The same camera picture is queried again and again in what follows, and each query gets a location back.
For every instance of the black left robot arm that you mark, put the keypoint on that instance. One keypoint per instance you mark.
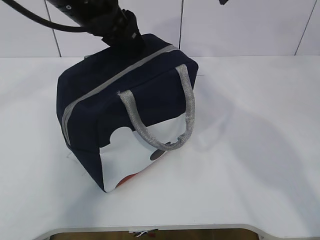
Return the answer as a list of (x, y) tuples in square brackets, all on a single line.
[(106, 19)]

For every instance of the navy blue lunch bag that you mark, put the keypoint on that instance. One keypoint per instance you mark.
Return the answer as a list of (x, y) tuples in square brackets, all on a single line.
[(124, 107)]

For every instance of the small debris under table edge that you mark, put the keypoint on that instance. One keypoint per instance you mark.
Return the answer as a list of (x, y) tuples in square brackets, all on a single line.
[(142, 232)]

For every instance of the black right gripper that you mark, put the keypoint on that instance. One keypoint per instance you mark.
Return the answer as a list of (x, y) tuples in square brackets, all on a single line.
[(223, 2)]

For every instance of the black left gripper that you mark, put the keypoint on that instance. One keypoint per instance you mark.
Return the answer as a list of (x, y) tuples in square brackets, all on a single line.
[(125, 33)]

